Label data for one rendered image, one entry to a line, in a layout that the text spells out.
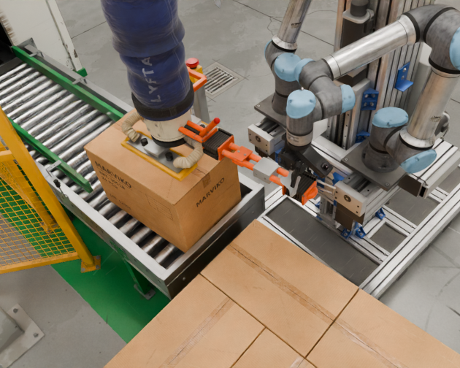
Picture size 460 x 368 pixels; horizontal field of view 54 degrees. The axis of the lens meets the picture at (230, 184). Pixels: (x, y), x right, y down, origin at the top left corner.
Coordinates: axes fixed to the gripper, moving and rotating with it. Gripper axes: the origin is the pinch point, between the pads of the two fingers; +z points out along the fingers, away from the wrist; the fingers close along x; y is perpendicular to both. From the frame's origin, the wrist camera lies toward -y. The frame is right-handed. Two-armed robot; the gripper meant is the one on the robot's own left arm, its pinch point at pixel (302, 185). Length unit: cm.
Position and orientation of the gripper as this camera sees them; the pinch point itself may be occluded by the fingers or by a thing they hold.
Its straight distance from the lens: 147.9
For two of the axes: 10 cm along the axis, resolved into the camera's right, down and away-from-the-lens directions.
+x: -6.4, 6.2, -4.6
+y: -7.7, -4.4, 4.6
